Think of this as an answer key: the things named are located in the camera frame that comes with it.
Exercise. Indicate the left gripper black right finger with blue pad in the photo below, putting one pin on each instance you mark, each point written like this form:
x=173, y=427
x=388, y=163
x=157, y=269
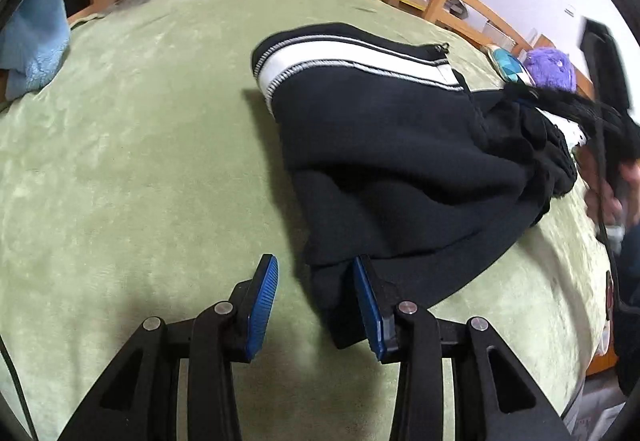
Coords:
x=494, y=396

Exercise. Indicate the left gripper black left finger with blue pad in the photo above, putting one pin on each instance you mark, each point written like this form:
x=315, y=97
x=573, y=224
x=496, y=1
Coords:
x=136, y=396

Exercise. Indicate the black fleece pants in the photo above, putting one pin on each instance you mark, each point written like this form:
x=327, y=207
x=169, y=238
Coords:
x=394, y=158

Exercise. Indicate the person's right hand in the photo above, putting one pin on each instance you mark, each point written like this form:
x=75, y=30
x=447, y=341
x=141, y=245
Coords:
x=600, y=200

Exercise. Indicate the purple plush toy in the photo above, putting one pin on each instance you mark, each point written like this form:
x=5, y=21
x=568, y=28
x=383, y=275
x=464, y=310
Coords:
x=551, y=68

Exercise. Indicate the teal patterned pillow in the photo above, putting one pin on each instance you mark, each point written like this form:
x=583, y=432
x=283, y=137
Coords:
x=508, y=67

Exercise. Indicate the green plush bed blanket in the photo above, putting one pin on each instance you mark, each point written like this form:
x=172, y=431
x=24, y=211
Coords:
x=146, y=179

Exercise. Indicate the light blue fleece garment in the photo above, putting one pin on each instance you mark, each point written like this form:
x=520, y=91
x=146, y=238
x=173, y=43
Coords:
x=33, y=44

